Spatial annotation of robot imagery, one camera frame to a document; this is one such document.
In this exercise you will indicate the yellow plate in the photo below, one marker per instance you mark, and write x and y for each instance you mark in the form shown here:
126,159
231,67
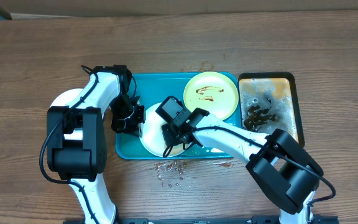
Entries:
213,92

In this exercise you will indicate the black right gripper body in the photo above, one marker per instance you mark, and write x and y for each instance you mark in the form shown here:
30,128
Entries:
174,137

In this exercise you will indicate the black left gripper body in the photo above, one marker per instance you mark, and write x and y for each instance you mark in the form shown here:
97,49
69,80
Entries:
125,116

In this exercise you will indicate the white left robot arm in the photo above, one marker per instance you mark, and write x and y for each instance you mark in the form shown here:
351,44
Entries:
74,152

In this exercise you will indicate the black baking tray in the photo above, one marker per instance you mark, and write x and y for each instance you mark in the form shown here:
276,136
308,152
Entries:
269,101

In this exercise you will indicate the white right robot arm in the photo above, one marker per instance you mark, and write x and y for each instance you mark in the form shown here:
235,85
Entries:
284,171

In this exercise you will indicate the white plate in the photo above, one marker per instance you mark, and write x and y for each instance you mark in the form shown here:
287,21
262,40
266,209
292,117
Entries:
67,98
152,135

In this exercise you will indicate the teal plastic tray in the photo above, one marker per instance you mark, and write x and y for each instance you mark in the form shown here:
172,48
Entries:
153,88

